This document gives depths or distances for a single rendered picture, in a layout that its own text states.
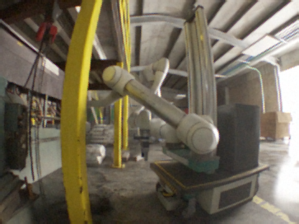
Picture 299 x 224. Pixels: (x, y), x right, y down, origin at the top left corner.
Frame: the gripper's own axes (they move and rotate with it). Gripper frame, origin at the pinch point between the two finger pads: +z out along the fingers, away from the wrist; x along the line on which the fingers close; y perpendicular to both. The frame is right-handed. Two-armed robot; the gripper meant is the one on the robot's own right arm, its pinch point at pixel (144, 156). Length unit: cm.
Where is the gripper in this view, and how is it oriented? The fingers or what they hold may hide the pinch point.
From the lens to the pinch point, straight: 125.3
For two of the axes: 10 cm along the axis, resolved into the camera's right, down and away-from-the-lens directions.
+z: -0.1, 10.0, -0.8
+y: 9.7, 0.3, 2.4
